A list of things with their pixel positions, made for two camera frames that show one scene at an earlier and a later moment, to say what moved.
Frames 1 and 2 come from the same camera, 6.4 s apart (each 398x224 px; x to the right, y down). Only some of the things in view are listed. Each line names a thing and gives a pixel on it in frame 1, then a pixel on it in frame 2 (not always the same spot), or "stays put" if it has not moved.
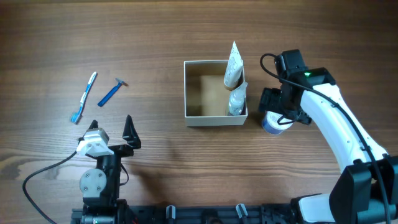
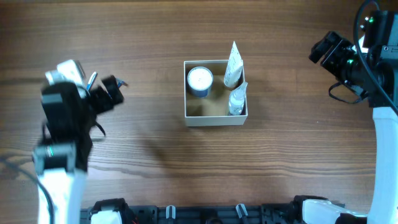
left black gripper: [130, 136] -> [106, 102]
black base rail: [203, 214] stays put
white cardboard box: [206, 97] stays put
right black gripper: [267, 101] -> [340, 46]
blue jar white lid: [270, 124] -> [199, 79]
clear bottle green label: [237, 99] stays put
